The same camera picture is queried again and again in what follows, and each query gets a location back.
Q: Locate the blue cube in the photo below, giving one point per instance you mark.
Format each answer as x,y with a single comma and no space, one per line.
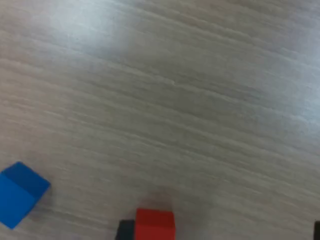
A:
20,195

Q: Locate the red cube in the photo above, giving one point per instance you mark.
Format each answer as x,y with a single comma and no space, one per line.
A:
155,225

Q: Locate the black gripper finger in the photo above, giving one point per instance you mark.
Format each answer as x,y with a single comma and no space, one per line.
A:
317,231
125,231

